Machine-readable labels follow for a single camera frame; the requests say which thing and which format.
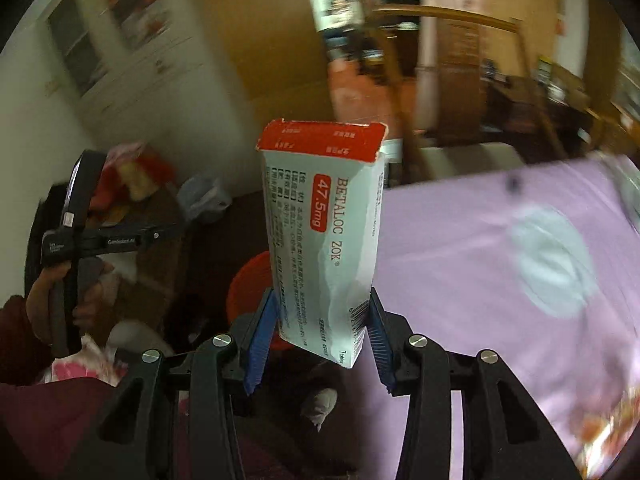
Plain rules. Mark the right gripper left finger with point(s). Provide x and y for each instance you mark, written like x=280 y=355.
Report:
x=257 y=340

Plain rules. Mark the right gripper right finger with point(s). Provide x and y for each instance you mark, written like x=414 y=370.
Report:
x=380 y=342

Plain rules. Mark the white red Betaloc box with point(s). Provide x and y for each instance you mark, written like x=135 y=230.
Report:
x=323 y=187

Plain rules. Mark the person left hand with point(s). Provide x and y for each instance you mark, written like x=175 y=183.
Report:
x=94 y=313

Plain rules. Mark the purple tablecloth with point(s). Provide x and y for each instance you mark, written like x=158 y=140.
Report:
x=539 y=264

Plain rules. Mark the white cabinet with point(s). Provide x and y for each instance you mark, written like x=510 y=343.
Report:
x=155 y=71

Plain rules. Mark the wooden armchair left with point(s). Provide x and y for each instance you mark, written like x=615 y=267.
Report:
x=459 y=106

